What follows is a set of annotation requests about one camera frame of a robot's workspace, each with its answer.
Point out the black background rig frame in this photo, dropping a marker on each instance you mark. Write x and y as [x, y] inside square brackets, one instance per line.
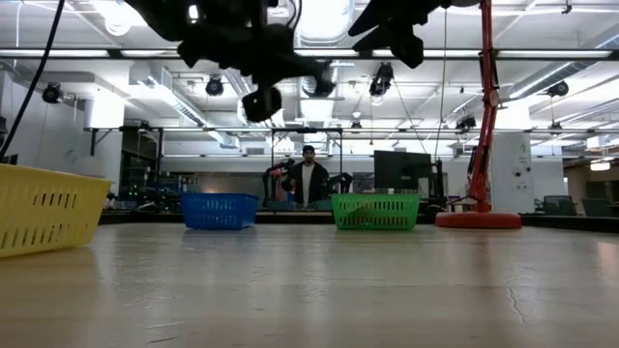
[307, 130]

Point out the black ceiling spotlight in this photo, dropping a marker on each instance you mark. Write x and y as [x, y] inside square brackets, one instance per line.
[214, 86]
[465, 122]
[382, 79]
[51, 93]
[558, 89]

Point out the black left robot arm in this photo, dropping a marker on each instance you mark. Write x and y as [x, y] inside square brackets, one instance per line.
[164, 17]

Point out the person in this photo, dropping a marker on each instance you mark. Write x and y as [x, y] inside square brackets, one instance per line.
[307, 183]

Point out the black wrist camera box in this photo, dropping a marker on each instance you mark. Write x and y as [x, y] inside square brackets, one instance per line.
[261, 104]

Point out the black table frame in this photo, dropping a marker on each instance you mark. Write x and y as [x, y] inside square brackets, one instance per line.
[115, 53]

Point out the silver ceiling air duct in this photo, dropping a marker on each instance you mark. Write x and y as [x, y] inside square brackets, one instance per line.
[316, 104]

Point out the green plastic basket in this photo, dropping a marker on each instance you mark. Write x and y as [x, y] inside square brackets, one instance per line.
[387, 199]

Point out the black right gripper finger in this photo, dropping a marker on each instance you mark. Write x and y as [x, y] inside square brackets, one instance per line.
[406, 46]
[370, 19]

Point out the blue plastic basket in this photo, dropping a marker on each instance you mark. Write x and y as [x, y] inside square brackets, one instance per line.
[232, 208]

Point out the dark office chair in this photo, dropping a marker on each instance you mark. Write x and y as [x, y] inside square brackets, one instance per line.
[597, 207]
[559, 205]

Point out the red stand with round base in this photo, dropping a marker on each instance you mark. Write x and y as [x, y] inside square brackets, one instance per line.
[479, 221]

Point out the black computer monitor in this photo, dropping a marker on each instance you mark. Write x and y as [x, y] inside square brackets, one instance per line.
[401, 169]

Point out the yellow plastic basket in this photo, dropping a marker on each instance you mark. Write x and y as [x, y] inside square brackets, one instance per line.
[29, 193]

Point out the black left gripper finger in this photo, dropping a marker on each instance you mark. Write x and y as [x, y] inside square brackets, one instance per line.
[314, 67]
[323, 87]

